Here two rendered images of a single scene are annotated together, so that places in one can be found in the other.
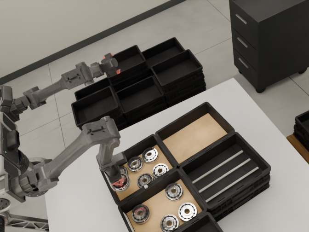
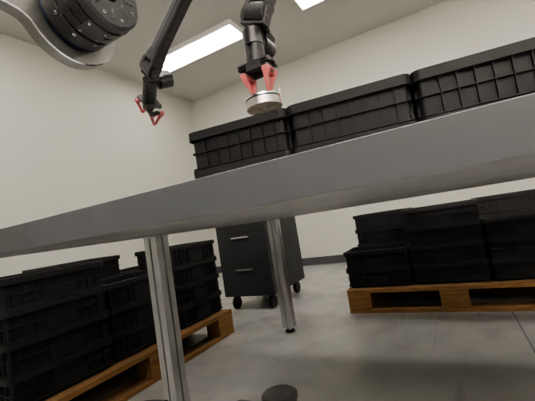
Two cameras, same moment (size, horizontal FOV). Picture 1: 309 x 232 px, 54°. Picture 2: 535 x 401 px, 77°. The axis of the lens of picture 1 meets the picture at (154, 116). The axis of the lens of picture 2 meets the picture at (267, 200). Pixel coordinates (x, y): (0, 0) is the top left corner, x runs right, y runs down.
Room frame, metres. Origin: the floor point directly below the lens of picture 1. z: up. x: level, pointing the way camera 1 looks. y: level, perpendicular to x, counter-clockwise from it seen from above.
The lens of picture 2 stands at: (0.46, 1.15, 0.64)
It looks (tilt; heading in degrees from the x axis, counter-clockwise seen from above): 4 degrees up; 301
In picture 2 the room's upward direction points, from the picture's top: 9 degrees counter-clockwise
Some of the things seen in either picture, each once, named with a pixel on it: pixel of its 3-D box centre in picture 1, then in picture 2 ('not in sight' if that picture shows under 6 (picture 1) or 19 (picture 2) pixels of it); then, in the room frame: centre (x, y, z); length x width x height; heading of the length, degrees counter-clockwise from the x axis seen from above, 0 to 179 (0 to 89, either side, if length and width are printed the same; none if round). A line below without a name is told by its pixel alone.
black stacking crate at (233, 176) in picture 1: (224, 172); not in sight; (0.78, -0.23, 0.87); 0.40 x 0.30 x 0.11; 101
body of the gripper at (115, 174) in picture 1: (111, 170); (255, 58); (0.92, 0.32, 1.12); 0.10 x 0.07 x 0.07; 4
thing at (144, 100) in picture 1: (143, 105); (126, 310); (2.03, 0.06, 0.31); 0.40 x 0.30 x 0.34; 93
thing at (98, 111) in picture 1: (103, 120); (43, 327); (2.00, 0.46, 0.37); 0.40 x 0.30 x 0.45; 93
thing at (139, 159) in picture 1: (134, 163); not in sight; (1.08, 0.23, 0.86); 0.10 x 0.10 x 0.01
